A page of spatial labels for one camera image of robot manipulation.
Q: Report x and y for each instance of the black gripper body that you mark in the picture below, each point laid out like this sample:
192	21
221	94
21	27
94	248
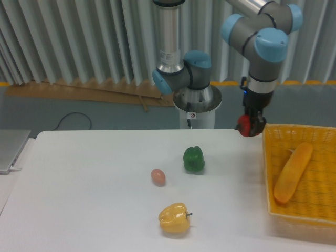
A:
256	101

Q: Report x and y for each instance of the red bell pepper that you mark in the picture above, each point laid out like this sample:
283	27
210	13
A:
244	125

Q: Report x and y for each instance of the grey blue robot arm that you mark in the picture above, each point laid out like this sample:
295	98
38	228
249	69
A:
259	32

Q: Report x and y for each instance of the yellow woven basket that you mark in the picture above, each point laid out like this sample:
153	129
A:
300	180

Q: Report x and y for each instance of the orange bread loaf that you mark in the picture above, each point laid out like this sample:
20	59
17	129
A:
292	172

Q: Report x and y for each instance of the green bell pepper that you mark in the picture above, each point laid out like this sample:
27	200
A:
193	159

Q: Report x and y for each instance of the brown egg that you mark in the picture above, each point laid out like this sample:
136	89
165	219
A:
158	177

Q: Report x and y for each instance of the yellow bell pepper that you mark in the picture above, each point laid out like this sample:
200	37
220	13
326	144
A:
175	218

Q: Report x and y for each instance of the brown cardboard sheet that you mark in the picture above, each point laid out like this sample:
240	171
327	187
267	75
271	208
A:
122	92

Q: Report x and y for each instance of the white pleated curtain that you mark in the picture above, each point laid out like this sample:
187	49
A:
119	40

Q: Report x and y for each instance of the silver laptop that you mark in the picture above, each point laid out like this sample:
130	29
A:
12	143

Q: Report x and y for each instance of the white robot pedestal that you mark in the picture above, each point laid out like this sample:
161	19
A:
197	108

